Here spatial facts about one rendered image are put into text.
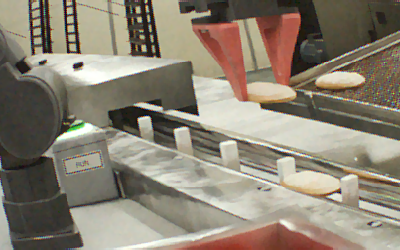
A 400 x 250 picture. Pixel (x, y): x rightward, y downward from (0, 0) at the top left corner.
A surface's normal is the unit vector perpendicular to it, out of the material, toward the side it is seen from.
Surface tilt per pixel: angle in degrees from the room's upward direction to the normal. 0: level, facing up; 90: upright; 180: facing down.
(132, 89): 90
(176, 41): 90
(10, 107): 90
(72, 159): 90
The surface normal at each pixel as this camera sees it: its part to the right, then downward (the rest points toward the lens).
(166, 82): 0.33, 0.09
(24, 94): -0.02, 0.16
